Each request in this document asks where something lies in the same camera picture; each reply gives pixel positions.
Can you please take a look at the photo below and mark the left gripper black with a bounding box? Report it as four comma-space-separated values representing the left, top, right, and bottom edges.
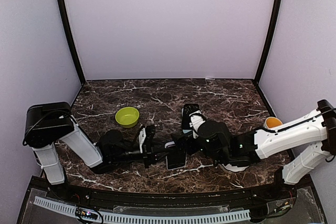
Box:
111, 140, 174, 169

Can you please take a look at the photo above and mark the dark screen phone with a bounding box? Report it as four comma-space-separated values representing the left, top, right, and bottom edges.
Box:
164, 141, 186, 170

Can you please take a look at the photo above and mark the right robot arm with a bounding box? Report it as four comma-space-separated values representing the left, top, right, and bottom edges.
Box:
165, 100, 335, 200

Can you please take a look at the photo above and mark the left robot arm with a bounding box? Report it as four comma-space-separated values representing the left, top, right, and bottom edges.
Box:
23, 102, 173, 201

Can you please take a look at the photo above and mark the black phone case centre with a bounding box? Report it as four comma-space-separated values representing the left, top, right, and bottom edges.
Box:
181, 103, 200, 130

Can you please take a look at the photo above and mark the green bowl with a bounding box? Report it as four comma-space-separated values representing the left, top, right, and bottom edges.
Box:
115, 106, 140, 129

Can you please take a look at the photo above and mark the white scalloped dish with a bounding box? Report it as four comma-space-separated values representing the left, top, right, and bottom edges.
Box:
220, 164, 249, 173

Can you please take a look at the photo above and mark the patterned white mug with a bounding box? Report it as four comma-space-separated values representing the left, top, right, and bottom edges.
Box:
263, 116, 283, 129

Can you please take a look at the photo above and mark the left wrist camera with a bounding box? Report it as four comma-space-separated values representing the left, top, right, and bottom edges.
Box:
138, 124, 155, 154

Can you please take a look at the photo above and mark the black front rail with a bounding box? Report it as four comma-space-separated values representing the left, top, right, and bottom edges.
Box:
29, 175, 311, 209

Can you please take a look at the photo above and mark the white cable duct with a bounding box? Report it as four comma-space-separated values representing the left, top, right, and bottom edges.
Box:
33, 196, 251, 223

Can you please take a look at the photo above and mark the right black frame post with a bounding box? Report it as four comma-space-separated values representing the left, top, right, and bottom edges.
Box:
254, 0, 281, 86

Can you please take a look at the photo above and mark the black frame post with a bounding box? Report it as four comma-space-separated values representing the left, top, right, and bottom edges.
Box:
57, 0, 86, 86
254, 0, 281, 86

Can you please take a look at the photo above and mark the left black frame post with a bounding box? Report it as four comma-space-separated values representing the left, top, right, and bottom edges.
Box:
57, 0, 86, 86

